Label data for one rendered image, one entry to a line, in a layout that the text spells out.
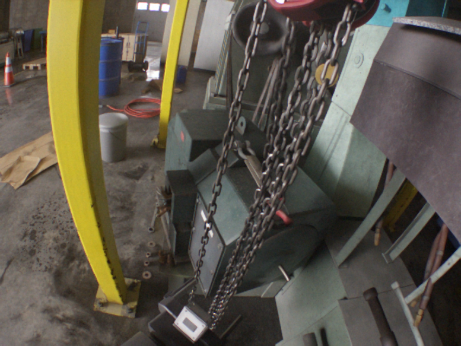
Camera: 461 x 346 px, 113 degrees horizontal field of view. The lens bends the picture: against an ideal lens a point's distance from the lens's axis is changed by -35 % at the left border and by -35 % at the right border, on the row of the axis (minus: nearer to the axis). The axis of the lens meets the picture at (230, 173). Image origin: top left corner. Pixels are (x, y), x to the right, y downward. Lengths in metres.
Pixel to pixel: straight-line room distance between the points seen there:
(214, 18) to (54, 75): 5.93
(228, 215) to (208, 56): 5.94
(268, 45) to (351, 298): 1.17
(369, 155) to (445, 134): 0.53
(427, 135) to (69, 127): 0.91
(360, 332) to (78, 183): 0.97
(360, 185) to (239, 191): 0.67
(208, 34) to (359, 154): 5.66
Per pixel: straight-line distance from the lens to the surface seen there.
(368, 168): 1.15
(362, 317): 0.91
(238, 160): 0.73
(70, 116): 0.58
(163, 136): 2.45
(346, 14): 0.27
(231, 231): 0.60
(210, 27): 6.37
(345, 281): 0.94
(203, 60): 6.43
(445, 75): 0.75
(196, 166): 0.80
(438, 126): 0.70
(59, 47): 0.56
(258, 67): 1.37
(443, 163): 0.67
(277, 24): 1.24
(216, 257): 0.66
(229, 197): 0.65
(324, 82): 0.27
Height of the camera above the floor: 1.23
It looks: 34 degrees down
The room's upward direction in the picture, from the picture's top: 15 degrees clockwise
